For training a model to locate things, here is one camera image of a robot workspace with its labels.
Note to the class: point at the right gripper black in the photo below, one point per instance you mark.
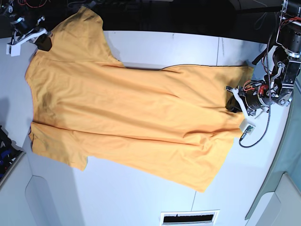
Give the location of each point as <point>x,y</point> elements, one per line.
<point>43,42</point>

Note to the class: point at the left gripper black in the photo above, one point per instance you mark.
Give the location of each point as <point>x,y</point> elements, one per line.
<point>233,106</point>

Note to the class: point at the orange yellow t-shirt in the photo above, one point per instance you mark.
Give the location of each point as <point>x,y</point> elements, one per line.
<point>171,123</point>

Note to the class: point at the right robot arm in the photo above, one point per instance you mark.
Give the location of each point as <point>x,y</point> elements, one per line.
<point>8,8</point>

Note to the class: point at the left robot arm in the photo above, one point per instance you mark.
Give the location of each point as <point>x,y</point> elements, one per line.
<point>282,63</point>

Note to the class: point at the white slotted vent panel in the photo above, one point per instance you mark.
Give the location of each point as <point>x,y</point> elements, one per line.
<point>189,218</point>

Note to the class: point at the box of dark items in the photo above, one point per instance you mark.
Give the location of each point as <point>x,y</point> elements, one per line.
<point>8,154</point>

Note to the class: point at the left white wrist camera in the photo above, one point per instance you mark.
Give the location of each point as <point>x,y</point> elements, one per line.
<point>244,115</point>

